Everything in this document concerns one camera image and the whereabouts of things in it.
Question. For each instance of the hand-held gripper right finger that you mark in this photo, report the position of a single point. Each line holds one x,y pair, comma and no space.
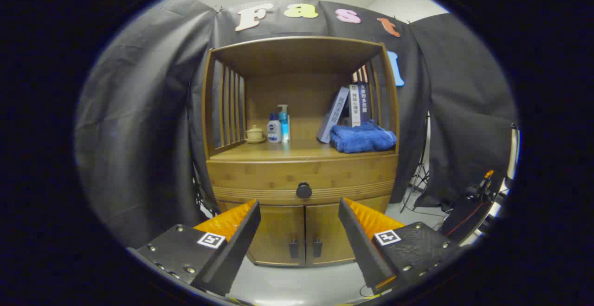
359,245

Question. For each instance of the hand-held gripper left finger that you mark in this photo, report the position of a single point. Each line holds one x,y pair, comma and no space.
241,245

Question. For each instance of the wooden drawer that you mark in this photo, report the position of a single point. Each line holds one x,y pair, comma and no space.
260,176

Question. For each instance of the black drawer knob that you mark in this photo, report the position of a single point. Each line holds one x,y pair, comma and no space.
304,190

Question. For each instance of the wooden cabinet door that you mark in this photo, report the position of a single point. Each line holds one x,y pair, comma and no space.
278,236
325,231

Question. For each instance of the wooden countertop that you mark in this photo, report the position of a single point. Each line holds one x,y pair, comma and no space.
297,150

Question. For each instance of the wooden cabinet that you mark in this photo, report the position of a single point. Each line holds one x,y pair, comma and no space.
301,55

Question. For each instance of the black light stand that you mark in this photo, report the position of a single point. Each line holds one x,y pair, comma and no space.
420,176

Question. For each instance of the folded blue towel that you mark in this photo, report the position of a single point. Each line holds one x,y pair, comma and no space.
362,138

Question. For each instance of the small beige lidded cup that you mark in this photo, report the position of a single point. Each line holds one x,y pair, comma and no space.
255,133

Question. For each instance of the white lotion bottle blue cap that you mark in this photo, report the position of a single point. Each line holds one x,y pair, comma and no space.
274,132

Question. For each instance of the blue pump bottle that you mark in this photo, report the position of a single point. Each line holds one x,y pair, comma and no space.
284,125

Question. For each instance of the grey book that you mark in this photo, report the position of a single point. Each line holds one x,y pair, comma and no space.
332,118

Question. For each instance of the black device with orange tip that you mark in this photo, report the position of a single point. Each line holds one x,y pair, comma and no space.
485,183

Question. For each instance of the dark blue book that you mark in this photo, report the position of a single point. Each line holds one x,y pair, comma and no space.
365,101

